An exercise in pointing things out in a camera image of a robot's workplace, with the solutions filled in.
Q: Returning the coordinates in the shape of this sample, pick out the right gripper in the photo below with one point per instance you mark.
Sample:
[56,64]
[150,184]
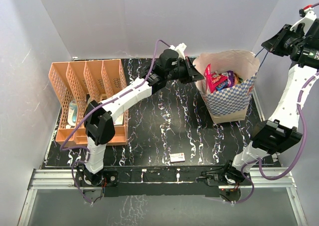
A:
[273,44]

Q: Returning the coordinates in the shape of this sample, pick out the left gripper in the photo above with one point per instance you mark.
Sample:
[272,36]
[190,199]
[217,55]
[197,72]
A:
[190,71]

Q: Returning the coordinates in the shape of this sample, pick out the checkered paper bag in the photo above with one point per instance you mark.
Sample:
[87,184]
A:
[229,104]

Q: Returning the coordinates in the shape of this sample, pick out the purple candy bag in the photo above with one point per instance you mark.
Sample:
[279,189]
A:
[230,78]

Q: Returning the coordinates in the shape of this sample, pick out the pink popcorn snack bag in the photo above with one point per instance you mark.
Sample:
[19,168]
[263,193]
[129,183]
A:
[208,80]

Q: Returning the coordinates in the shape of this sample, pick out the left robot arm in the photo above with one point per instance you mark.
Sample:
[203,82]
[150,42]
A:
[99,117]

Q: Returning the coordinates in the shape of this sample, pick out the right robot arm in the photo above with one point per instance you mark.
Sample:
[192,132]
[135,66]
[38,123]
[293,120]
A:
[286,126]

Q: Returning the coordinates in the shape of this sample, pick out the colourful skittles bag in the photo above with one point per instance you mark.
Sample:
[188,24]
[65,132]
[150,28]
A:
[237,79]

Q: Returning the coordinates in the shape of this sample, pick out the red candy packet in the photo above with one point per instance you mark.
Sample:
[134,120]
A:
[217,79]

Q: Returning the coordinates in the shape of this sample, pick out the blue m&m packet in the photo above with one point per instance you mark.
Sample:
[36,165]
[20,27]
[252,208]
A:
[221,86]

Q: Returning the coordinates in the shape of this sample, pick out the small white red box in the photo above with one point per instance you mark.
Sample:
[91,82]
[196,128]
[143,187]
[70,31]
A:
[177,157]

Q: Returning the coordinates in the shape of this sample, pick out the orange plastic file organizer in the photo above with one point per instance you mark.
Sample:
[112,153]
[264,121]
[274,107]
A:
[80,81]

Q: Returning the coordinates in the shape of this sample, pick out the white blue tube in organizer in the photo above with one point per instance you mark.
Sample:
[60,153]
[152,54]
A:
[72,113]

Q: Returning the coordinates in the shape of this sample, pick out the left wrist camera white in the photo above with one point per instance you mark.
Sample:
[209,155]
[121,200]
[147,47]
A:
[179,49]

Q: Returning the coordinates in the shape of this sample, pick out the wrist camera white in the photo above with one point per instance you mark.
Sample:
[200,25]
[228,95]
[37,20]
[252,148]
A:
[179,49]
[308,16]

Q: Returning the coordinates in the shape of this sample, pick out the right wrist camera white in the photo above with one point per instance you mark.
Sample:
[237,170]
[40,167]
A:
[308,16]

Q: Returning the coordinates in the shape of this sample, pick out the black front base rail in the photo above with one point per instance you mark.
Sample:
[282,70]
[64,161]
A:
[160,180]

